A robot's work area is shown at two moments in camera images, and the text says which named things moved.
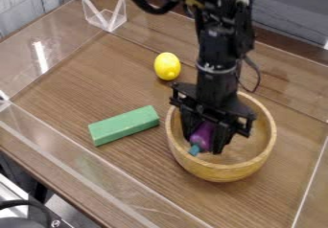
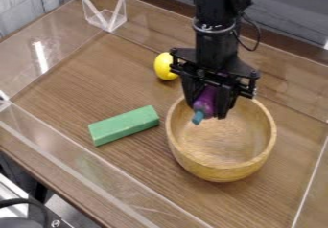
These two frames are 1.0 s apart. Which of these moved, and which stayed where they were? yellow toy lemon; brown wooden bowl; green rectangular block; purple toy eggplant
Moved: purple toy eggplant
Stayed: brown wooden bowl; yellow toy lemon; green rectangular block
